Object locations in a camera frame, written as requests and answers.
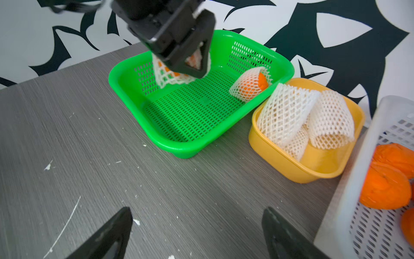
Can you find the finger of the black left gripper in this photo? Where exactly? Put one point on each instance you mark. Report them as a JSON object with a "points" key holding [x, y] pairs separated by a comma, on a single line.
{"points": [[194, 48]]}

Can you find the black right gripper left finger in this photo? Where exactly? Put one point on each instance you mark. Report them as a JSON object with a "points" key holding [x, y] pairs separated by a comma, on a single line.
{"points": [[110, 241]]}

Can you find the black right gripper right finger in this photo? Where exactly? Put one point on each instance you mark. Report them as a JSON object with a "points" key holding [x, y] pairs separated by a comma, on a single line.
{"points": [[284, 241]]}

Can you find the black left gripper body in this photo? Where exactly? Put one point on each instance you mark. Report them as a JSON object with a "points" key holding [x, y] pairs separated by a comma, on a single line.
{"points": [[161, 25]]}

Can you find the netted orange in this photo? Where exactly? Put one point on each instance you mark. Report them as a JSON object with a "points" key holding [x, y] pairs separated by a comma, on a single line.
{"points": [[407, 226], [385, 188], [164, 76], [250, 84]]}

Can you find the white perforated plastic basket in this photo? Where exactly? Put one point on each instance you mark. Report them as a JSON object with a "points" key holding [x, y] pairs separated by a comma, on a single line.
{"points": [[350, 230]]}

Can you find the white foam net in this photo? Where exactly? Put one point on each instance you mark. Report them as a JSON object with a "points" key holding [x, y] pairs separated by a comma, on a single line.
{"points": [[330, 123], [297, 146], [285, 112]]}

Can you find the yellow plastic tub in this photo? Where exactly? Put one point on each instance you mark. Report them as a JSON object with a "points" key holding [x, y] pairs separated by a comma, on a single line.
{"points": [[315, 163]]}

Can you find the green plastic basket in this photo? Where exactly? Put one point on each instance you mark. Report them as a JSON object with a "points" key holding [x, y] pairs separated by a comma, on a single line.
{"points": [[183, 119]]}

